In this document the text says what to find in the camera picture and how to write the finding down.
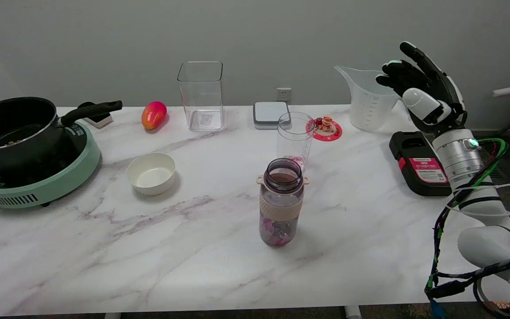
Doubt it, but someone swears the clear square storage container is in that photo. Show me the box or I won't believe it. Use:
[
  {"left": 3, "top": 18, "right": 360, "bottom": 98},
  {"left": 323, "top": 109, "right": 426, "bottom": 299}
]
[{"left": 177, "top": 61, "right": 226, "bottom": 132}]

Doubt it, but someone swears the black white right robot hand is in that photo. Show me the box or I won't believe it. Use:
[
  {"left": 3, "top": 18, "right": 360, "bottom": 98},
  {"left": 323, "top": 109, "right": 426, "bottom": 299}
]
[{"left": 375, "top": 41, "right": 468, "bottom": 134}]

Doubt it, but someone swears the black box with red label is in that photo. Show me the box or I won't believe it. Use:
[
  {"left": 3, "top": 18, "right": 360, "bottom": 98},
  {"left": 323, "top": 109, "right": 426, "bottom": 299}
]
[{"left": 389, "top": 131, "right": 452, "bottom": 197}]

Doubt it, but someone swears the purple water bottle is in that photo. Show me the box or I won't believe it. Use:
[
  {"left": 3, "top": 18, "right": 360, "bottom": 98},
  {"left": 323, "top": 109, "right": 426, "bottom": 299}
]
[{"left": 256, "top": 158, "right": 309, "bottom": 248}]

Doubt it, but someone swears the green induction cooker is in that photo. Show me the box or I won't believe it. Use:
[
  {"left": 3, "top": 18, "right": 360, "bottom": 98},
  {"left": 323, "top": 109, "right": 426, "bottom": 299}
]
[{"left": 0, "top": 121, "right": 101, "bottom": 209}]

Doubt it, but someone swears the large clear measuring jug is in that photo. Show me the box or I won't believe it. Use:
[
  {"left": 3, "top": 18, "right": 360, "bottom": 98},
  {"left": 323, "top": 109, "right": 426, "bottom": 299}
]
[{"left": 334, "top": 66, "right": 404, "bottom": 132}]

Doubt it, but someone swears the red round coaster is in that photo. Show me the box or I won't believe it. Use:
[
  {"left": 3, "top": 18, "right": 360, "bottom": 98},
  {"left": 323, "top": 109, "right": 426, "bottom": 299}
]
[{"left": 307, "top": 116, "right": 343, "bottom": 142}]

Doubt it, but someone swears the black pot with handle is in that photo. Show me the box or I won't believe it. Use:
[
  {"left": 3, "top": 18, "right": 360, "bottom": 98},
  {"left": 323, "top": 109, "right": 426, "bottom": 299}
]
[{"left": 0, "top": 97, "right": 123, "bottom": 171}]

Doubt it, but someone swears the small clear measuring cup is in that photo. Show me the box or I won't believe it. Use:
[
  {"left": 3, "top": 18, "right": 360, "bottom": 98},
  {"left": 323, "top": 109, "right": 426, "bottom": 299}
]
[{"left": 277, "top": 112, "right": 315, "bottom": 171}]

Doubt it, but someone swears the grey white kitchen scale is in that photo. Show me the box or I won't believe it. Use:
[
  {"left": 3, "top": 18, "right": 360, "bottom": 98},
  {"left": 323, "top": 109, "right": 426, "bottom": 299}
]
[{"left": 253, "top": 101, "right": 291, "bottom": 130}]

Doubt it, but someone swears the red yellow mango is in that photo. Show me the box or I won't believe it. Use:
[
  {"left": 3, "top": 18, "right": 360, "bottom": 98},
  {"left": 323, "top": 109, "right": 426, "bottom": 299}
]
[{"left": 142, "top": 101, "right": 167, "bottom": 130}]

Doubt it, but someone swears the white black small device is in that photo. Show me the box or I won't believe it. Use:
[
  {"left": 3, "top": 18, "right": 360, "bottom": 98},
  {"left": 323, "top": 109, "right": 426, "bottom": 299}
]
[{"left": 77, "top": 102, "right": 114, "bottom": 129}]

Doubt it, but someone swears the white bowl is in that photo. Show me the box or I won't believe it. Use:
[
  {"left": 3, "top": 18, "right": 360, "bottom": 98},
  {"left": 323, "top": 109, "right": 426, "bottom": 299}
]
[{"left": 126, "top": 152, "right": 176, "bottom": 196}]

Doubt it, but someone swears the black green cable bundle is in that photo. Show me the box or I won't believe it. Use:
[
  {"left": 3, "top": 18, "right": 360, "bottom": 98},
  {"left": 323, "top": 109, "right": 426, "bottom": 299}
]
[{"left": 424, "top": 138, "right": 510, "bottom": 319}]

